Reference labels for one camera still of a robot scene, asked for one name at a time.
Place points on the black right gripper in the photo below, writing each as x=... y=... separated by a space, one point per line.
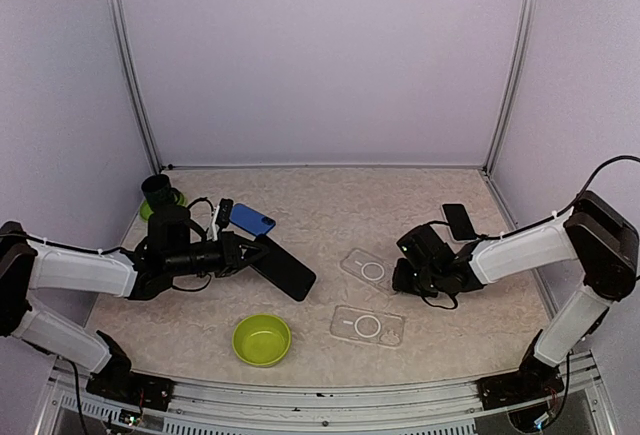
x=400 y=281

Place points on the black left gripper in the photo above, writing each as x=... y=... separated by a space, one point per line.
x=231 y=260

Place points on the clear phone case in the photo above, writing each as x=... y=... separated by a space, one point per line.
x=369 y=269
x=367 y=326

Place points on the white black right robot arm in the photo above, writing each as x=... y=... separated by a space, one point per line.
x=589 y=231

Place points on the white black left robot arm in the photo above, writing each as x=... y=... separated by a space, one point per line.
x=175 y=246

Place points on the blue smartphone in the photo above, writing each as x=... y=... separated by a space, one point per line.
x=251 y=221

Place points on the green bowl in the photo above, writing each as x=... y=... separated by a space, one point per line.
x=261 y=340

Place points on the green saucer plate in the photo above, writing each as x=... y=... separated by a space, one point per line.
x=145 y=210

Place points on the dark green mug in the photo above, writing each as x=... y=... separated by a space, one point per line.
x=158 y=192

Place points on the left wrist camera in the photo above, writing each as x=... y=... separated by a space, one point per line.
x=220 y=218

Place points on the front aluminium rail base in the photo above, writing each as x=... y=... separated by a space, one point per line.
x=456 y=406

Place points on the left aluminium frame post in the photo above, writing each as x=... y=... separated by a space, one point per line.
x=116 y=8

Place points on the aluminium frame post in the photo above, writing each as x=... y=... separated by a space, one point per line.
x=518 y=58
x=116 y=8

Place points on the right aluminium frame post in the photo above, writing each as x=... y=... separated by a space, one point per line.
x=518 y=58

